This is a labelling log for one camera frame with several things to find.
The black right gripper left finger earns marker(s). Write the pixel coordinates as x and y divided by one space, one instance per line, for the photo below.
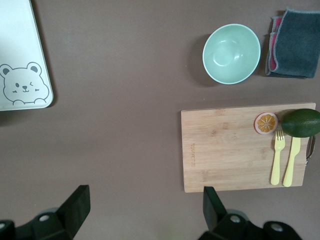
76 210

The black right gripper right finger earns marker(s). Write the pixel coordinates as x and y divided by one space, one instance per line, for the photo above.
213 210

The bamboo cutting board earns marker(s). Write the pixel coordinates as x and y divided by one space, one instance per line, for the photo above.
225 155

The yellow plastic fork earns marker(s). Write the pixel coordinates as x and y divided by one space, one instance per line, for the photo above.
277 162

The yellow plastic knife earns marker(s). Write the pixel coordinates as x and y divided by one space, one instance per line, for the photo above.
291 162

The orange slice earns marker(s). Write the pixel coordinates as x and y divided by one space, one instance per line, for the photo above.
266 123

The dark green avocado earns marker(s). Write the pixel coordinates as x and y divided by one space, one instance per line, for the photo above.
302 123

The mint green bowl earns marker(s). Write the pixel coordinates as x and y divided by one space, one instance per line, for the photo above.
231 53

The cream tray with bear print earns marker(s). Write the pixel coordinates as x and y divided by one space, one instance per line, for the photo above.
20 45

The folded grey pink cloth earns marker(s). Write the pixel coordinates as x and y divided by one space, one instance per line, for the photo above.
297 45

